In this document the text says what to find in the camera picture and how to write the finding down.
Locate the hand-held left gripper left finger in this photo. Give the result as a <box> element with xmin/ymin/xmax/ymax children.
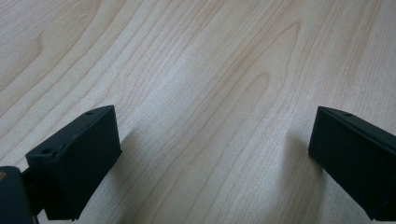
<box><xmin>25</xmin><ymin>105</ymin><xmax>122</xmax><ymax>221</ymax></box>

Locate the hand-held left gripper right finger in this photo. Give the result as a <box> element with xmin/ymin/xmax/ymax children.
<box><xmin>307</xmin><ymin>105</ymin><xmax>396</xmax><ymax>222</ymax></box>

